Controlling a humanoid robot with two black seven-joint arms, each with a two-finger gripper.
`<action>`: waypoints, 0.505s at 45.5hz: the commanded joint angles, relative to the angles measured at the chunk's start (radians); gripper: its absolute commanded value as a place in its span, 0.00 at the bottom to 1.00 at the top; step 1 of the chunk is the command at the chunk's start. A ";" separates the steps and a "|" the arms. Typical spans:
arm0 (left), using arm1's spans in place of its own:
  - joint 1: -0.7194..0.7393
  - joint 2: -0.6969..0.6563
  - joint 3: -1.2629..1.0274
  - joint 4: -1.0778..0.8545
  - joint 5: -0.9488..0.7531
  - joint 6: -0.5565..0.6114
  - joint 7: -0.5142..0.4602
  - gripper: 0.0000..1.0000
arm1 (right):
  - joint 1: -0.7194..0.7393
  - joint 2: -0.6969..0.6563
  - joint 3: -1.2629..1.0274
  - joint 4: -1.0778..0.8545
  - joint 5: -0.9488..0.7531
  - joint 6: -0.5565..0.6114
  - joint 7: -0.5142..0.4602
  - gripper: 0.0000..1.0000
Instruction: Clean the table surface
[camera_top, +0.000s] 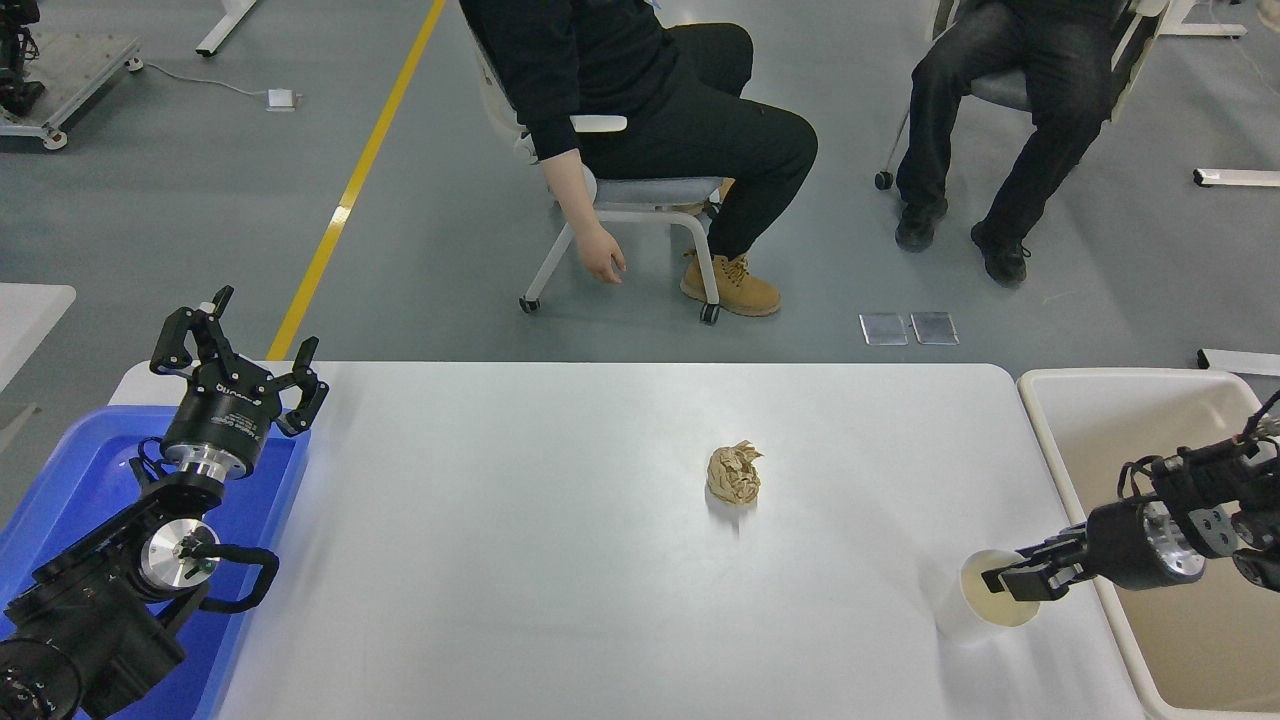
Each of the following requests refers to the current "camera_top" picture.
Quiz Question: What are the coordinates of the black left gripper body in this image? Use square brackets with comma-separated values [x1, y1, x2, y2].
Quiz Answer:
[161, 360, 276, 466]

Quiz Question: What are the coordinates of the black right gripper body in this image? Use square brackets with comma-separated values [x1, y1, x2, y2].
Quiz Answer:
[1086, 498, 1167, 592]

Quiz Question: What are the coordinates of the white paper cup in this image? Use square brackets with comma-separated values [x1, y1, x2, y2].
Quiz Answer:
[935, 548, 1043, 646]

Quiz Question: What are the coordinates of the tan paper ball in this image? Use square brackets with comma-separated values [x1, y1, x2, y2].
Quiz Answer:
[707, 442, 764, 507]

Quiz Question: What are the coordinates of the person's right hand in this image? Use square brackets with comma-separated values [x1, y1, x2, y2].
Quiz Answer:
[578, 222, 628, 286]

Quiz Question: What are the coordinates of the large pale plastic bin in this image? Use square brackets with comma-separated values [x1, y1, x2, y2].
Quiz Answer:
[1018, 368, 1280, 720]

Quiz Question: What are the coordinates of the blue plastic tray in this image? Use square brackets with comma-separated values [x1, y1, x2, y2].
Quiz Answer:
[0, 404, 311, 720]

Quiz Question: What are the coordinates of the grey wheeled metal platform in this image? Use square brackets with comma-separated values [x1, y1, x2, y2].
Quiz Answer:
[0, 30, 143, 151]

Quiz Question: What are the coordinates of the white desk leg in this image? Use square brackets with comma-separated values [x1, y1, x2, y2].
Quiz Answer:
[196, 0, 259, 57]
[1160, 0, 1249, 39]

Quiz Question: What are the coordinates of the black machine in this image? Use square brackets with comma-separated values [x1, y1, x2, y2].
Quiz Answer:
[0, 0, 46, 116]

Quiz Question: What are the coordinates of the grey white office chair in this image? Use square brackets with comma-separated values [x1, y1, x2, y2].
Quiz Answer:
[875, 0, 1171, 191]
[468, 20, 736, 326]

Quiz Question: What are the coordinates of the person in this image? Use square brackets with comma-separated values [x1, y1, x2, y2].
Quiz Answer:
[458, 0, 819, 319]
[893, 0, 1141, 289]

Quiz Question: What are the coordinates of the white power adapter with cable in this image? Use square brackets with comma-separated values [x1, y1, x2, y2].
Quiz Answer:
[140, 60, 299, 113]

